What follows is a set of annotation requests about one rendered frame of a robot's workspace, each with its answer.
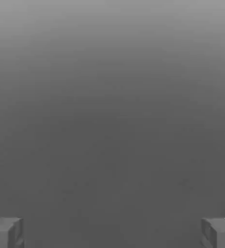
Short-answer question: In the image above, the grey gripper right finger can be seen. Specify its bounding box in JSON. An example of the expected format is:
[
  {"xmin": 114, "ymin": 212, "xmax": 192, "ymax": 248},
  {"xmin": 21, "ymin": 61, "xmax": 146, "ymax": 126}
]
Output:
[{"xmin": 200, "ymin": 217, "xmax": 225, "ymax": 248}]

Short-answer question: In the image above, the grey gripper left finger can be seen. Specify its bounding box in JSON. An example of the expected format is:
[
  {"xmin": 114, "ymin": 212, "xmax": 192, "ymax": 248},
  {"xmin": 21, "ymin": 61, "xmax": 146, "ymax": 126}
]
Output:
[{"xmin": 0, "ymin": 217, "xmax": 25, "ymax": 248}]

